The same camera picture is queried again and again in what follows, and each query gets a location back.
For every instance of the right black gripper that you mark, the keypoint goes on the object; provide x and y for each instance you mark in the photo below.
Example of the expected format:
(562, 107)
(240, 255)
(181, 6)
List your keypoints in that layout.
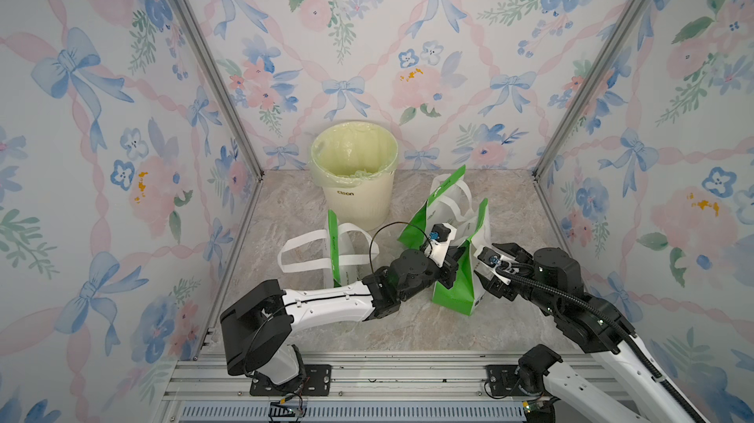
(496, 286)

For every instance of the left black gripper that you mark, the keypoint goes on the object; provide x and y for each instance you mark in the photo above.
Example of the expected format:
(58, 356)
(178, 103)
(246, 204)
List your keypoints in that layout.
(454, 252)

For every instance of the green white paper bag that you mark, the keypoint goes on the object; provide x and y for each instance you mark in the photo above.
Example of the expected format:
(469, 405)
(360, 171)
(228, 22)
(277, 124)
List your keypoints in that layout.
(339, 260)
(450, 201)
(467, 291)

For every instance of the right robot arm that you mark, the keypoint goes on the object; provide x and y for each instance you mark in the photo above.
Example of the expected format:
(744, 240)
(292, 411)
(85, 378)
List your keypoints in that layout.
(600, 330)

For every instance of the cream plastic trash bin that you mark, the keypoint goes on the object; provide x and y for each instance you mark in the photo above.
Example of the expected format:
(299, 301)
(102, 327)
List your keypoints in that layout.
(365, 204)

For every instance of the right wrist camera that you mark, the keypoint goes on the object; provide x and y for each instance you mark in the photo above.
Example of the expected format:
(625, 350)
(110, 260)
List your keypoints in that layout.
(491, 261)

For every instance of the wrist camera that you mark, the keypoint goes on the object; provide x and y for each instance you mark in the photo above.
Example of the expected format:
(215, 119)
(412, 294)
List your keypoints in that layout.
(440, 239)
(491, 261)

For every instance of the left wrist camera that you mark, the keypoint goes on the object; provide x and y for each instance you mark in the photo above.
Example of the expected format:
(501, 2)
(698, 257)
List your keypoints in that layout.
(440, 239)

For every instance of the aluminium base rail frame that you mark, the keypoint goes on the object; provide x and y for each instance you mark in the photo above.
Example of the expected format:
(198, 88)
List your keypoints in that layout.
(363, 387)

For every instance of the right aluminium corner post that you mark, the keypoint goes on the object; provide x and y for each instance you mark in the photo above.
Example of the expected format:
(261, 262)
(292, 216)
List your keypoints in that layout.
(609, 52)

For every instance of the aluminium corner post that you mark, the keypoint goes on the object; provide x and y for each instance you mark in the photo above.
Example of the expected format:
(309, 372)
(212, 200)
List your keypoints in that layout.
(609, 52)
(187, 17)

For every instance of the left aluminium corner post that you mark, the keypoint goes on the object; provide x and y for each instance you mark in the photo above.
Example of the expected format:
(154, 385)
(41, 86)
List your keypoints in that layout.
(187, 17)

